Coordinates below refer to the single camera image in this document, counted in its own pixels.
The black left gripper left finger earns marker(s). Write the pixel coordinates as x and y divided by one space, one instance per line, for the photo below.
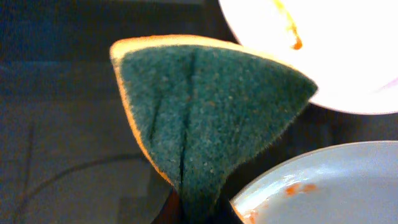
171 210

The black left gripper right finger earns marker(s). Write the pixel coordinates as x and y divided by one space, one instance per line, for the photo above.
224 212

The green and yellow sponge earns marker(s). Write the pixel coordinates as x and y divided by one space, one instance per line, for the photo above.
200 107

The grey plate with sauce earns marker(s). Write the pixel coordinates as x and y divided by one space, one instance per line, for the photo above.
348 183

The pinkish white plate with sauce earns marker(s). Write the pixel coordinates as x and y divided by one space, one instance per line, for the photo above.
347 47

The black round tray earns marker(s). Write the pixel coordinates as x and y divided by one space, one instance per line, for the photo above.
67 152

